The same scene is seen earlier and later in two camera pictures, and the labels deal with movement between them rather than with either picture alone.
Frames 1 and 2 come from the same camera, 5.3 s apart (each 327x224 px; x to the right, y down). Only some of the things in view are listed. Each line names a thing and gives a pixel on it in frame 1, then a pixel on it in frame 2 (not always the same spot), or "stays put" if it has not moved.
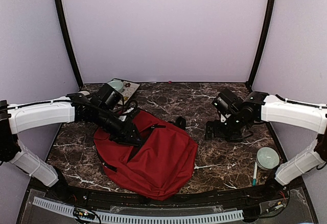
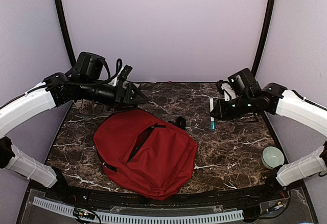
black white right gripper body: (231, 130) → (243, 106)
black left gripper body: (118, 133) → (90, 91)
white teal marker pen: (254, 180) → (212, 125)
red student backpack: (158, 169) stays put
